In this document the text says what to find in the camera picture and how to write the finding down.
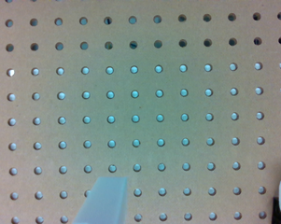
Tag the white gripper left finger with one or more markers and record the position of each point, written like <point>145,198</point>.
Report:
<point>106,203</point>

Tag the brown pegboard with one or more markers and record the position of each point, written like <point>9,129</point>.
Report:
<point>181,97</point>

